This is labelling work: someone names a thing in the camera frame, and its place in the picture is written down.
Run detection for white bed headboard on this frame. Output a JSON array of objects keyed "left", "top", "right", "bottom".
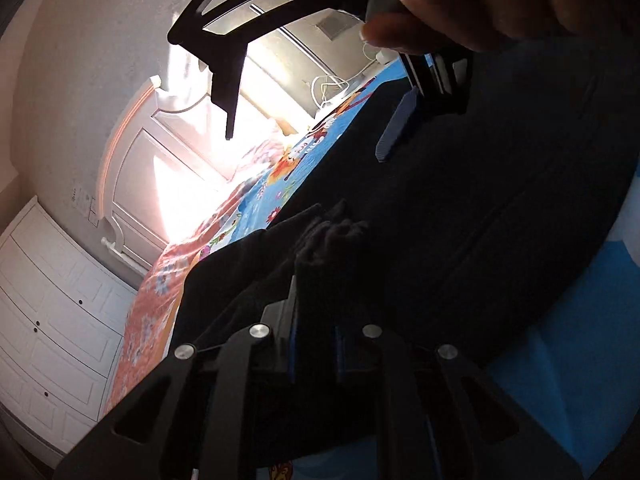
[{"left": 100, "top": 75, "right": 281, "bottom": 271}]

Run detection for black pants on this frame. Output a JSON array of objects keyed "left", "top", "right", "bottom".
[{"left": 172, "top": 35, "right": 640, "bottom": 466}]

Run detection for pink floral bed sheet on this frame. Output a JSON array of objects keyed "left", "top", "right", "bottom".
[{"left": 102, "top": 135, "right": 286, "bottom": 416}]

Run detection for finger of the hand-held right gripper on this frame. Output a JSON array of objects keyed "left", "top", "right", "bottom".
[
  {"left": 167, "top": 0, "right": 381, "bottom": 140},
  {"left": 375, "top": 51, "right": 473, "bottom": 163}
]

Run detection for white wall notice paper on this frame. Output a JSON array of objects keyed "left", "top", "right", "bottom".
[{"left": 70, "top": 187, "right": 101, "bottom": 222}]

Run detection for blue cartoon printed blanket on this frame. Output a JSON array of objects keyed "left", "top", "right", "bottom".
[{"left": 232, "top": 55, "right": 640, "bottom": 480}]

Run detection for white wardrobe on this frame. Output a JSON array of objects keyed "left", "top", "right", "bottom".
[{"left": 0, "top": 195, "right": 138, "bottom": 471}]

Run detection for white nightstand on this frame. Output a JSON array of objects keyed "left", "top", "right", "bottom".
[{"left": 240, "top": 10, "right": 401, "bottom": 126}]

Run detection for white charger with cable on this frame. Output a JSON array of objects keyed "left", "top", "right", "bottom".
[{"left": 362, "top": 42, "right": 397, "bottom": 64}]

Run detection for person's right hand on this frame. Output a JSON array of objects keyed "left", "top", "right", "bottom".
[{"left": 361, "top": 0, "right": 640, "bottom": 57}]

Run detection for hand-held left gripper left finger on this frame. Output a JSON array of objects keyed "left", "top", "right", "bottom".
[{"left": 52, "top": 272, "right": 301, "bottom": 480}]

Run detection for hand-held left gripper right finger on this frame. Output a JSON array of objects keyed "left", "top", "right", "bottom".
[{"left": 335, "top": 324, "right": 583, "bottom": 480}]

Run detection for white lamp cable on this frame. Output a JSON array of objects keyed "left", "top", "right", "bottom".
[{"left": 310, "top": 74, "right": 352, "bottom": 111}]

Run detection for silver pole desk lamp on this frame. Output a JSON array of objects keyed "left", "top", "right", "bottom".
[{"left": 250, "top": 4, "right": 371, "bottom": 92}]

